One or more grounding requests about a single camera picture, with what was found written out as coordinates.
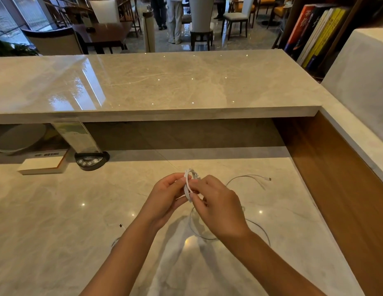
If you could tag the person's left hand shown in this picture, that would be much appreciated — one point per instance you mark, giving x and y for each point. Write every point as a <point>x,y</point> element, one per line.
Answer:
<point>162,197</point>

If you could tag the yellow book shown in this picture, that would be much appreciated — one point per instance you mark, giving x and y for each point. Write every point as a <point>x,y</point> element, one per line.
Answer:
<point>325,35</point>

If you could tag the white cylinder post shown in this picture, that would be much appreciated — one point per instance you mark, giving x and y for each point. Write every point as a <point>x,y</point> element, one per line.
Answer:
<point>149,30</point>

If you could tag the person's right hand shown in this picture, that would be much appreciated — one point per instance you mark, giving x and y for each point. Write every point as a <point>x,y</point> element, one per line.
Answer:
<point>222,209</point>

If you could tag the white flat box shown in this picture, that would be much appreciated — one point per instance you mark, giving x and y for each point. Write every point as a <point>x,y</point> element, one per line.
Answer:
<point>40,166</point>

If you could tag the dark wooden bookshelf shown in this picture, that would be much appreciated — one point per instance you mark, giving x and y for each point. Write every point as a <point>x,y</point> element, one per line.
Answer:
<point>361,15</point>

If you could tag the round white disc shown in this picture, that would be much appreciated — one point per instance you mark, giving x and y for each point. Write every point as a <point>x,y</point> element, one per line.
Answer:
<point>20,138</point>

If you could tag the red book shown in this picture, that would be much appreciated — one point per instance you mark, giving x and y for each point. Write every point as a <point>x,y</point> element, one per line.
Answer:
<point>299,27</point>

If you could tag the orange cushioned chair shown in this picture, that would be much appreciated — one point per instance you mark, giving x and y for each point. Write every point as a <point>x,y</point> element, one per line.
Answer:
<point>265,3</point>
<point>281,12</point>

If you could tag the white high-back chair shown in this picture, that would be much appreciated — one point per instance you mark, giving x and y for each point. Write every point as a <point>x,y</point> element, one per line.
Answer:
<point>104,10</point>
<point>201,18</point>

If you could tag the beige dark-rimmed armchair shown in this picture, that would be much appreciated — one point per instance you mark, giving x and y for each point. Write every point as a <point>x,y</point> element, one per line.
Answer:
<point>54,43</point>

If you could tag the dark wooden frame chair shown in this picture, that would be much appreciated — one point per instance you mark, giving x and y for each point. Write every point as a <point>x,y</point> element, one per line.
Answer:
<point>129,12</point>

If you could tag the person's left thumb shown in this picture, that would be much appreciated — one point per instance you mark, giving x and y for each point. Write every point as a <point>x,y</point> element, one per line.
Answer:
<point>182,201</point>

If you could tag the green plant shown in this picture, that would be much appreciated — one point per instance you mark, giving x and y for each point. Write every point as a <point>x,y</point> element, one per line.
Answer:
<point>12,49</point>

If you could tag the black round button device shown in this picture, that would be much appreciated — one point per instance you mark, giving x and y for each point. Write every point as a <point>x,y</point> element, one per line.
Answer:
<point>91,160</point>

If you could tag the person's right forearm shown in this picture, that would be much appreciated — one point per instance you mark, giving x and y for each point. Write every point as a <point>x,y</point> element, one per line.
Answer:
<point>268,268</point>

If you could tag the dark wooden table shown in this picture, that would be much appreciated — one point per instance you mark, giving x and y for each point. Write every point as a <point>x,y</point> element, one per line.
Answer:
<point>102,32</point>

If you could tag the white book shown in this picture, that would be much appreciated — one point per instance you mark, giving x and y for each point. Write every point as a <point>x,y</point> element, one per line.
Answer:
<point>316,35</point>

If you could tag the grey cushioned dining chair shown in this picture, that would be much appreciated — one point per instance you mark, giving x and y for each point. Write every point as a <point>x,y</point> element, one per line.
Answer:
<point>239,16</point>

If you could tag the black book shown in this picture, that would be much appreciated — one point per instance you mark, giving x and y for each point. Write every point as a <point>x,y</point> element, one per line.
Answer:
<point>311,30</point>

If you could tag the person's left forearm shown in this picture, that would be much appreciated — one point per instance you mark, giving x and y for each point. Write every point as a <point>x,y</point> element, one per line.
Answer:
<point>123,258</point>

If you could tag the person's right thumb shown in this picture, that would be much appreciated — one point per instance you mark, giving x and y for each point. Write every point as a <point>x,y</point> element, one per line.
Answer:
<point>198,201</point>

